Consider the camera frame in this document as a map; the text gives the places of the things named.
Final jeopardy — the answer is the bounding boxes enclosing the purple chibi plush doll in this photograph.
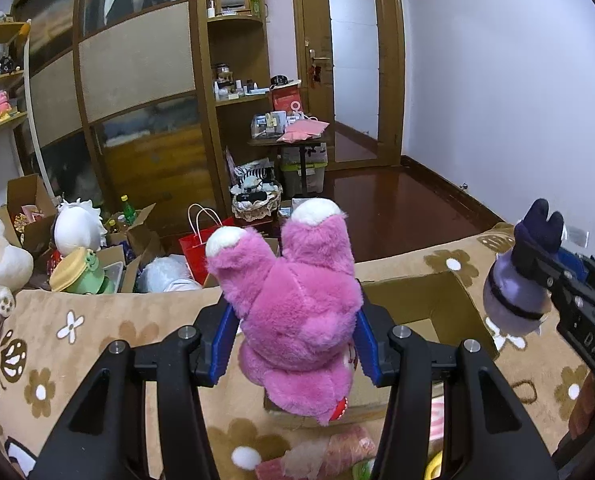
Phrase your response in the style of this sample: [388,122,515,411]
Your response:
[483,198,564,337]

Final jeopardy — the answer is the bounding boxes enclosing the pink plush bear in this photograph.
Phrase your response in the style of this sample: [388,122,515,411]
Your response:
[205,197,363,426]

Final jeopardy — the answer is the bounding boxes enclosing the pink swirl roll cushion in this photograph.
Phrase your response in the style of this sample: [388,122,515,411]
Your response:
[429,396,445,442]

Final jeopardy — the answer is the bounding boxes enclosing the yellow plush dog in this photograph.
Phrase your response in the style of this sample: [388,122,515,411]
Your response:
[424,452,443,480]

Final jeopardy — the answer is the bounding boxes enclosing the green white tissue pack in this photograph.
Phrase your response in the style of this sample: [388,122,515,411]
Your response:
[352,458,375,480]

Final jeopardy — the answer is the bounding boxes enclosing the cardboard box on blanket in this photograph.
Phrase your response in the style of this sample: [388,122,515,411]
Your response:
[262,270,499,428]

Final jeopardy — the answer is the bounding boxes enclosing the green frog plush hat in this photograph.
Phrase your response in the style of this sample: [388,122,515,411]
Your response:
[49,247,113,295]

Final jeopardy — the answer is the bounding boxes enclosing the white plastic bag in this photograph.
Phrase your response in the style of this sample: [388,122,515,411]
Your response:
[136,255,202,294]

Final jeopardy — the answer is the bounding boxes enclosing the cardboard box with bottles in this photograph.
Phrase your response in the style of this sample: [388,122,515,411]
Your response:
[104,203,164,266]

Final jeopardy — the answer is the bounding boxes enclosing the white round plush doll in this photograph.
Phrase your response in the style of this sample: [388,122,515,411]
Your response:
[53,200,107,257]

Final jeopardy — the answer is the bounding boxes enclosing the green glass bottle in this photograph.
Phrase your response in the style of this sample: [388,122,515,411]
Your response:
[120,194,137,226]

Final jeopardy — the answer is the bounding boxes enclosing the open cardboard box left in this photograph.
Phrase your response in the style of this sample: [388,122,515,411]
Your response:
[0,174,58,257]

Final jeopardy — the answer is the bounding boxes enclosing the red paper gift bag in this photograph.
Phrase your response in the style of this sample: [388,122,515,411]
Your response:
[179,204,234,285]

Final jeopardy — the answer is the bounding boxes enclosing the clear plastic storage bin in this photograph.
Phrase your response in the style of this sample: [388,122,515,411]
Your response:
[280,143,328,197]

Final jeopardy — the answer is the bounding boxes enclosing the small dark side table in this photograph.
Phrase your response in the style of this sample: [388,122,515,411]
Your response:
[247,129,329,198]

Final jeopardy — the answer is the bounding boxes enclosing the wicker basket with lace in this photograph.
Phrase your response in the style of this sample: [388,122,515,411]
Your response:
[230,178,283,222]

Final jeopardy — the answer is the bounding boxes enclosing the pink papers on table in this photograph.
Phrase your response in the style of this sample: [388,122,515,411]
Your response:
[278,119,329,143]

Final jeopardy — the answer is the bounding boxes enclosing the red box on shelf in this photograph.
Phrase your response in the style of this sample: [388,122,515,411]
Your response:
[271,82,303,115]

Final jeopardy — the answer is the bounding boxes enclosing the wooden door with glass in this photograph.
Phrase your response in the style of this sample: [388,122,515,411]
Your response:
[294,0,405,169]

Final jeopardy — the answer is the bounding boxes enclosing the large wooden wardrobe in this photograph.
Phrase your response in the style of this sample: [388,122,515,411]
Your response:
[13,0,270,235]

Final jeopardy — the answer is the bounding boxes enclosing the wooden wall shelf left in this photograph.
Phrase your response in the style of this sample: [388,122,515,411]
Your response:
[0,15,32,131]

